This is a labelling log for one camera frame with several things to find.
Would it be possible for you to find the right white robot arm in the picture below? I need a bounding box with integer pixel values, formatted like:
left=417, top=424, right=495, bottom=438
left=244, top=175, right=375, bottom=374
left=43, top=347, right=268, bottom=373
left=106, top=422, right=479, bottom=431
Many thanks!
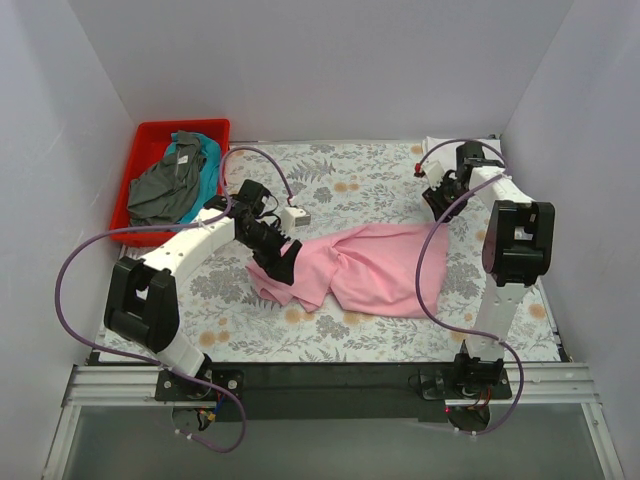
left=414, top=139, right=555, bottom=400

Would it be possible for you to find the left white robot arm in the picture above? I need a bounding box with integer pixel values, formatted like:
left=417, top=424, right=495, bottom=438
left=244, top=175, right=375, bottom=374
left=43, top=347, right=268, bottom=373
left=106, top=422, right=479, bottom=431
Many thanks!
left=104, top=180, right=310, bottom=400

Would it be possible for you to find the folded white t shirt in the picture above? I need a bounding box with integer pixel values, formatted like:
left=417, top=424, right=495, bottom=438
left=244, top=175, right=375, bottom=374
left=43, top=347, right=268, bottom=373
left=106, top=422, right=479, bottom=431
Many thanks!
left=422, top=137, right=502, bottom=169

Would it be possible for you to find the floral table mat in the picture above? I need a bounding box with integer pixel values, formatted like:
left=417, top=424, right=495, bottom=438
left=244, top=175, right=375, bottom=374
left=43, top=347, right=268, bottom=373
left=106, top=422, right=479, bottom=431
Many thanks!
left=99, top=142, right=566, bottom=365

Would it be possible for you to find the teal t shirt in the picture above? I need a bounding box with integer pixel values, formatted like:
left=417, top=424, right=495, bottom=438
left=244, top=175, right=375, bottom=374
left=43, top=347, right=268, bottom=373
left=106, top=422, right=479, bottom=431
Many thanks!
left=165, top=130, right=221, bottom=224

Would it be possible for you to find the grey t shirt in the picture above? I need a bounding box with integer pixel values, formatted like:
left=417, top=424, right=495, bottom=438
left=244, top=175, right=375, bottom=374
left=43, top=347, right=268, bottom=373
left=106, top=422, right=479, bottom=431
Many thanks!
left=127, top=131, right=207, bottom=226

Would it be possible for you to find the red plastic bin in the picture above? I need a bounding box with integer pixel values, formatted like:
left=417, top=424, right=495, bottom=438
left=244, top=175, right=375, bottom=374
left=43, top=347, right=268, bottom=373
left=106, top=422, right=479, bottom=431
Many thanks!
left=109, top=118, right=231, bottom=248

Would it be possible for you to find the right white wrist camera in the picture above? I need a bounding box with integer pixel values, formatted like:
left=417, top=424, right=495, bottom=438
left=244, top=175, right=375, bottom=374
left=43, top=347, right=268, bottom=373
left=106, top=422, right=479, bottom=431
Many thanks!
left=414, top=160, right=445, bottom=189

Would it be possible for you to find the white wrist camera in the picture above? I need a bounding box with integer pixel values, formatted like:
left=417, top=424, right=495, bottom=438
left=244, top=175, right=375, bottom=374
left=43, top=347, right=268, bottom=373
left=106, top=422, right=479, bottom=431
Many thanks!
left=414, top=160, right=445, bottom=189
left=280, top=206, right=311, bottom=232

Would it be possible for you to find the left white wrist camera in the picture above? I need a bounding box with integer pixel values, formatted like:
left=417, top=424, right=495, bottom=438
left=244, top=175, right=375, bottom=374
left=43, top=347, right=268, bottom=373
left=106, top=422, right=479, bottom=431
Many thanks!
left=280, top=206, right=311, bottom=232

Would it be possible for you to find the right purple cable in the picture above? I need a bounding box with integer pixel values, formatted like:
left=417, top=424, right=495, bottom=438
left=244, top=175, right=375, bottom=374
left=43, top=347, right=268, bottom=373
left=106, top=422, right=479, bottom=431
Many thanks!
left=413, top=138, right=525, bottom=437

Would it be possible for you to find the purple cable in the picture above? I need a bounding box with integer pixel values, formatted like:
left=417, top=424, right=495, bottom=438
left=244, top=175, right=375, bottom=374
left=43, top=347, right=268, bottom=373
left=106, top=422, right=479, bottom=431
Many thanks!
left=413, top=138, right=525, bottom=437
left=53, top=145, right=297, bottom=454

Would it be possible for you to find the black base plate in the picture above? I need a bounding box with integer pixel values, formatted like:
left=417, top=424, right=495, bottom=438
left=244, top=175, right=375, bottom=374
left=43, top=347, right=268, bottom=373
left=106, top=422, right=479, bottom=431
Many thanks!
left=154, top=362, right=514, bottom=425

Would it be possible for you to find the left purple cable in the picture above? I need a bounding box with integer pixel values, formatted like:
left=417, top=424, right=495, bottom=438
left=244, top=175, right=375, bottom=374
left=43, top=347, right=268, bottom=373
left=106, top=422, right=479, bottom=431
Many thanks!
left=53, top=145, right=297, bottom=454

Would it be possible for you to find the aluminium rail frame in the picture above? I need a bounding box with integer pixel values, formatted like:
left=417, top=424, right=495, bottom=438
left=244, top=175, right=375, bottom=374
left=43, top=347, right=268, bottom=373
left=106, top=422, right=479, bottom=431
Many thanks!
left=43, top=362, right=624, bottom=479

